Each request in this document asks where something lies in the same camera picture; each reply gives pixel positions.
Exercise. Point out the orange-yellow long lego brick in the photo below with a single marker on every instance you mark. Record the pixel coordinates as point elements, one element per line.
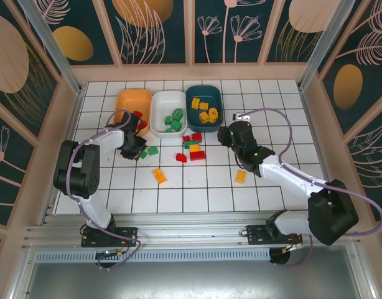
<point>160,176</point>
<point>240,177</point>

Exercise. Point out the yellow lego with red centre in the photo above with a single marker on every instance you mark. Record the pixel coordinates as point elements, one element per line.
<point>213,114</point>

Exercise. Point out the red sloped lego brick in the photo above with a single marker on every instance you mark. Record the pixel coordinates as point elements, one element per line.
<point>181,157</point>

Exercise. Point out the yellow lego brick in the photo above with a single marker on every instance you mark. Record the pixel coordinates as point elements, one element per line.
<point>204,118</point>
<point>194,148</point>
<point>204,106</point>
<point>195,103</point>

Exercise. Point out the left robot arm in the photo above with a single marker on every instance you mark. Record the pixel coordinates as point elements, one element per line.
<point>104,141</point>

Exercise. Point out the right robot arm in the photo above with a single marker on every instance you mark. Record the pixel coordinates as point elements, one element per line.
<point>290,174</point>

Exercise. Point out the orange plastic bin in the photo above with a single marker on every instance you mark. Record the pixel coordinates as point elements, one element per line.
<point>130,99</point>

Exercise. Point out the white plastic bin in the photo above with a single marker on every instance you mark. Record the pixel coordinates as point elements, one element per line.
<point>167,102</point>

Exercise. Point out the teal plastic bin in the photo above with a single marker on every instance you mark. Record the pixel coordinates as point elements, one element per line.
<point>209,93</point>

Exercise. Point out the small electronics board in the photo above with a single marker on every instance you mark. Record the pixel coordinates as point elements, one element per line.
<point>110,253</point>

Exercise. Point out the grey metal sheet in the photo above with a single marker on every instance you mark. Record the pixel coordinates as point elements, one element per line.
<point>191,280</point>

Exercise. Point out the aluminium side rail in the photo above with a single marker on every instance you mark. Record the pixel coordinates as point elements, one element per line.
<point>324,162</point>
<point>73,118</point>

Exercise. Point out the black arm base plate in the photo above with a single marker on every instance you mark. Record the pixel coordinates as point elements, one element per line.
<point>128,235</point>
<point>254,235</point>

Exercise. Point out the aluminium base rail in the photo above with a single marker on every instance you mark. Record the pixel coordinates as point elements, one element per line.
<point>194,230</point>

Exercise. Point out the aluminium corner post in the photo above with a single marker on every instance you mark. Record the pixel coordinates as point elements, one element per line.
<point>325,46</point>
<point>58,53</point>

